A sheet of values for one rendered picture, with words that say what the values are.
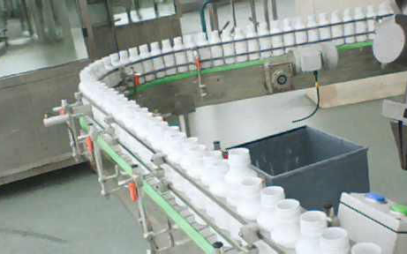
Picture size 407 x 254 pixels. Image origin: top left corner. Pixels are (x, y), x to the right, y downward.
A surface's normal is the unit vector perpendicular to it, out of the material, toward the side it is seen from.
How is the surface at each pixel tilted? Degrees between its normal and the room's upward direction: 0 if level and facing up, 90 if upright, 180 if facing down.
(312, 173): 90
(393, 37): 69
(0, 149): 90
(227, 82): 90
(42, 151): 90
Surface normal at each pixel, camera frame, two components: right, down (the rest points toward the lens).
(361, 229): -0.90, -0.09
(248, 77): 0.09, 0.28
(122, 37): 0.40, 0.22
